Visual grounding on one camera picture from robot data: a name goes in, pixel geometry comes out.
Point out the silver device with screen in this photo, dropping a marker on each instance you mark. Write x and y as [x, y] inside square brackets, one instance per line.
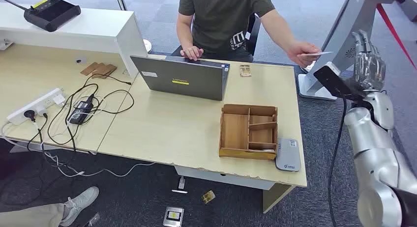
[173, 216]

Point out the black power adapter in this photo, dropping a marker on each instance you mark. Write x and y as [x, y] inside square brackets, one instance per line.
[79, 111]

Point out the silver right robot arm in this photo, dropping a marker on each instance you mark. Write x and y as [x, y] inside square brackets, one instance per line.
[371, 147]

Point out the small grey desk grommet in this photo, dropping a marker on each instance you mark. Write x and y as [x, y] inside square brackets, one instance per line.
[80, 60]

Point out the grey card reader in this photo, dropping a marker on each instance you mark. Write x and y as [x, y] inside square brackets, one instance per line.
[288, 155]

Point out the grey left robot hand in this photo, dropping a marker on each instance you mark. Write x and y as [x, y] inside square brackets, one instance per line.
[92, 220]

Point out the white counter riser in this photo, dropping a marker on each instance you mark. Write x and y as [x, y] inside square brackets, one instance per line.
[81, 27]

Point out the small wooden tag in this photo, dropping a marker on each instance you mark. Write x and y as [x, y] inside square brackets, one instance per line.
[208, 197]

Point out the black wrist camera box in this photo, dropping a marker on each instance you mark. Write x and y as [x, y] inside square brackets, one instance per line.
[332, 82]

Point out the person's right forearm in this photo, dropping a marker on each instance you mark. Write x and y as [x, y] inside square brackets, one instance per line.
[185, 33]

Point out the white and black bracket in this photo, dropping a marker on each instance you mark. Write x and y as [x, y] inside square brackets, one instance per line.
[180, 184]

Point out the white plug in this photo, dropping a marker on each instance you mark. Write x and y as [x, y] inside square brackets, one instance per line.
[41, 111]

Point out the pale card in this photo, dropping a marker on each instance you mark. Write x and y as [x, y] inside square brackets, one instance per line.
[262, 150]

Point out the metal stanchion with white base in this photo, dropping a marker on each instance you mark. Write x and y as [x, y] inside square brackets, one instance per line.
[120, 1]

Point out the white kiosk stand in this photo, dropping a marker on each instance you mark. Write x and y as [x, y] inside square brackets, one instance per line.
[342, 40]

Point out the person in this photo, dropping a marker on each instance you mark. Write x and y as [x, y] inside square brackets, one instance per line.
[221, 20]

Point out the grey laptop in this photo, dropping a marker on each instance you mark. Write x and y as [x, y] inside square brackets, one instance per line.
[182, 79]

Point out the person's right hand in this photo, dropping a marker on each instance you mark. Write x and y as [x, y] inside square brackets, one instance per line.
[192, 53]

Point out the wooden organizer box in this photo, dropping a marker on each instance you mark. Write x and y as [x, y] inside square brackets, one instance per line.
[234, 131]

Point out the white charger block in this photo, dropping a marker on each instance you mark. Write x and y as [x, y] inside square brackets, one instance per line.
[58, 99]

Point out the black remote controller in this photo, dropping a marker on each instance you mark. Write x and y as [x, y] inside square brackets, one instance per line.
[52, 14]

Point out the white power strip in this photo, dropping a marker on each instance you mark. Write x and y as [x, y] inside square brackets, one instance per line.
[35, 105]

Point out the white desk crossbar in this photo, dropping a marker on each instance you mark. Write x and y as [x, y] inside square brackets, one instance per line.
[224, 180]

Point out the thin wooden card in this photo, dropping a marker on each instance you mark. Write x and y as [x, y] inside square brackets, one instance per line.
[110, 70]
[88, 68]
[101, 71]

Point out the white ID card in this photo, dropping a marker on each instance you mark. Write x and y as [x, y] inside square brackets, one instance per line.
[317, 53]

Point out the person's left hand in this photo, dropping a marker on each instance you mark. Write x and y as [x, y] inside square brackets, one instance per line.
[301, 53]

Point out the person's left forearm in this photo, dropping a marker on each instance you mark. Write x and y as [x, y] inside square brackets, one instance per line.
[280, 30]

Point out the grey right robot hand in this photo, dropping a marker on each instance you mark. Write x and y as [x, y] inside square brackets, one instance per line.
[369, 69]

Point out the wooden desk leg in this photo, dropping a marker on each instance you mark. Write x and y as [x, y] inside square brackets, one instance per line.
[275, 198]

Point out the dark grey floor rug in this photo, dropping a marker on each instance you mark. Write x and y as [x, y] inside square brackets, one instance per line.
[319, 137]

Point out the person's leg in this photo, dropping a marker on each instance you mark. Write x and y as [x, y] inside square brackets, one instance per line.
[78, 202]

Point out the white clip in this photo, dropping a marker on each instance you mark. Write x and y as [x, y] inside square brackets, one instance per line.
[5, 44]

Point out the white round stanchion base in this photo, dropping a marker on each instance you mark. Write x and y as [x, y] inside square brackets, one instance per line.
[309, 68]

